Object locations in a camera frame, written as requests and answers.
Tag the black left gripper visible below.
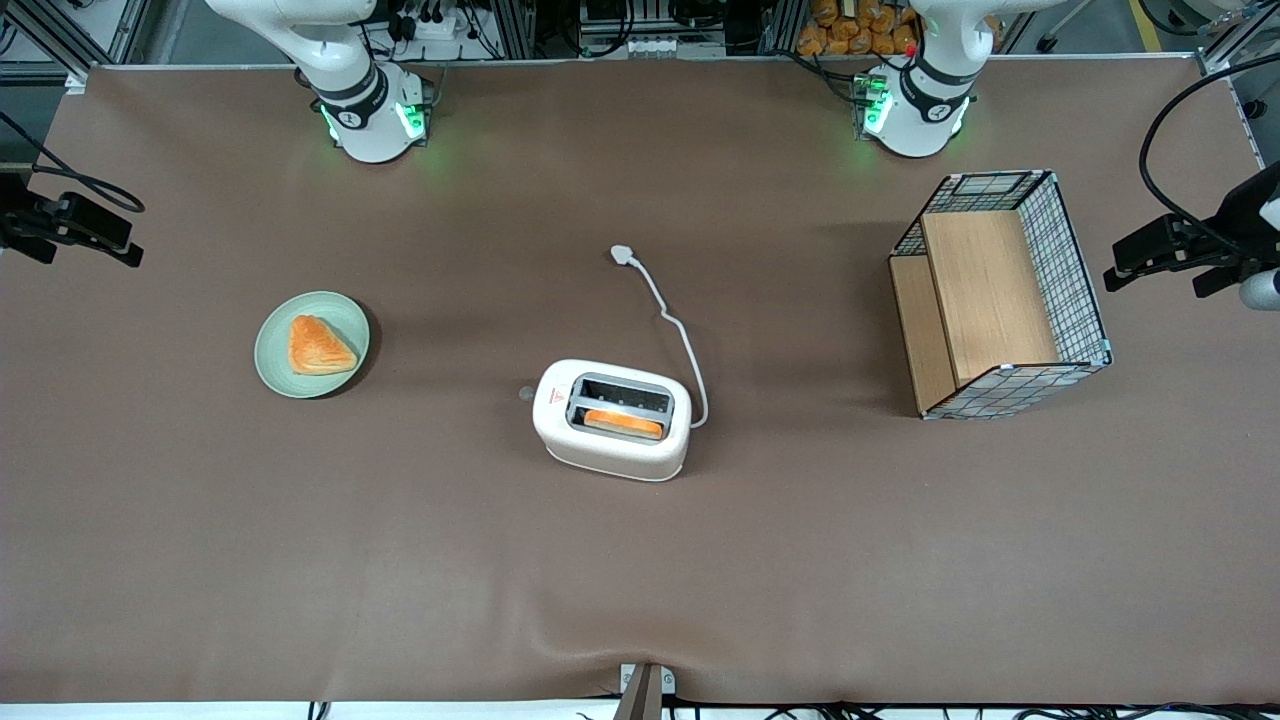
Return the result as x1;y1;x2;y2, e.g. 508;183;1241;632
1105;160;1280;291

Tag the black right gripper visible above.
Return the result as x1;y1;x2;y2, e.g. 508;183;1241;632
0;172;144;267

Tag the white two-slot toaster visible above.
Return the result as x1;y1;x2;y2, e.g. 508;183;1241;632
532;358;693;483

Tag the wooden stepped shelf insert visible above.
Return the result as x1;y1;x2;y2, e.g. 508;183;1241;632
890;210;1061;413

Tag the light green round plate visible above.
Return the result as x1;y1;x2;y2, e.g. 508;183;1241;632
254;291;371;399

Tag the triangular golden pastry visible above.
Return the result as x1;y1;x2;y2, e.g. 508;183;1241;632
288;315;359;376

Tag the pile of orange bread rolls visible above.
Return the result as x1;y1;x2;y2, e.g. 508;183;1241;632
797;0;921;58

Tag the white power strip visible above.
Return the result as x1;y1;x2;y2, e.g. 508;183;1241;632
398;8;463;43

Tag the toast slice with orange crust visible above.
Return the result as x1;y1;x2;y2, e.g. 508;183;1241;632
583;407;665;441

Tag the brown table cover mat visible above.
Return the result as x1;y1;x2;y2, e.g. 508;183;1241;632
0;55;1280;706

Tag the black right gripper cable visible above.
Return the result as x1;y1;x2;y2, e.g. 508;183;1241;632
0;110;147;214

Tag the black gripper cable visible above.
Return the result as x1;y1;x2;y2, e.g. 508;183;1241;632
1139;55;1280;251
0;110;147;214

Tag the black wire mesh basket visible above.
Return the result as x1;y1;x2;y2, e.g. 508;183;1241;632
888;170;1113;421

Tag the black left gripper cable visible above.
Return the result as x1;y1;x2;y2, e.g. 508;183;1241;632
1139;55;1280;251

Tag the aluminium frame profile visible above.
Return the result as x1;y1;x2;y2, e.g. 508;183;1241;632
0;0;151;79
1195;0;1280;79

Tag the white toaster cord with plug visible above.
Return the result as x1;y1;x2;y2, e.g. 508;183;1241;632
610;244;711;429

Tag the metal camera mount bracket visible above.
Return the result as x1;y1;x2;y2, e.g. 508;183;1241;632
618;662;676;720

